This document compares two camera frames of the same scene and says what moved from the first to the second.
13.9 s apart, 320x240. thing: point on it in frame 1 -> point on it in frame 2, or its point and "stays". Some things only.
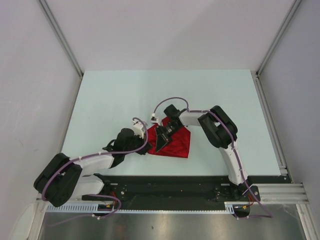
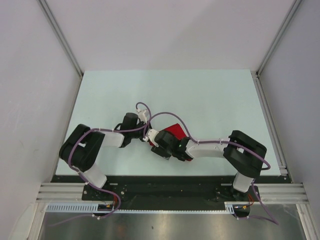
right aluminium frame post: (259, 81) stays
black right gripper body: (167, 132) -> (166, 153)
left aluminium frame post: (46, 9) stays
